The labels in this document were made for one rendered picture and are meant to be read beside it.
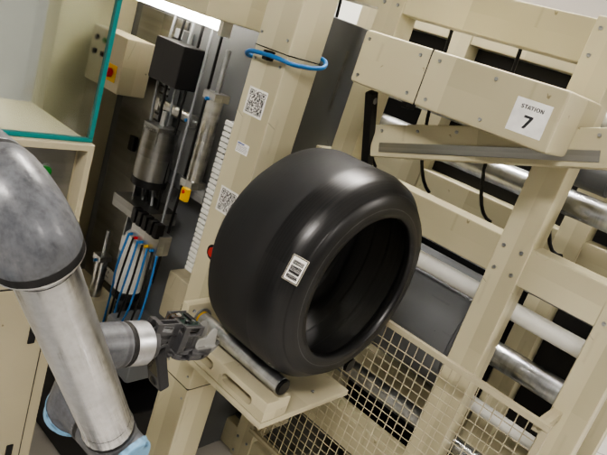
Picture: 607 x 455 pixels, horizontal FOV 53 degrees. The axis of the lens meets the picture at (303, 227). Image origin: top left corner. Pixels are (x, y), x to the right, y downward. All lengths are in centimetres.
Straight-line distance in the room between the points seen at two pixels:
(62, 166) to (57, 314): 98
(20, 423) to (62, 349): 126
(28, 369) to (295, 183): 104
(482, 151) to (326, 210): 55
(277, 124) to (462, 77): 49
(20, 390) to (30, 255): 133
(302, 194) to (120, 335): 50
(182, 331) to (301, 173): 45
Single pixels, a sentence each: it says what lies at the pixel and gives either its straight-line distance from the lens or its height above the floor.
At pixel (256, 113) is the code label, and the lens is 166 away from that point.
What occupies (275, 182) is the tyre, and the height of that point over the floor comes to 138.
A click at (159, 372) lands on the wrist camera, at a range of 134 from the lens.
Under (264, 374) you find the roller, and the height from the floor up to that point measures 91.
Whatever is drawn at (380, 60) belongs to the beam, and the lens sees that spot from 175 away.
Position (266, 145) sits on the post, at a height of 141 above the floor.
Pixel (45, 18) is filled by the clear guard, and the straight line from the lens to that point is 164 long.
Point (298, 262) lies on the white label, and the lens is 131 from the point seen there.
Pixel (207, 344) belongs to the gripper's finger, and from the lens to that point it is 138.
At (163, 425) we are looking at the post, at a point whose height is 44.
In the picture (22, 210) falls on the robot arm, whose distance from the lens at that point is 75.
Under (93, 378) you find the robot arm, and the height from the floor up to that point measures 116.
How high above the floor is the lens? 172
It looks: 17 degrees down
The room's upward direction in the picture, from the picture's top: 19 degrees clockwise
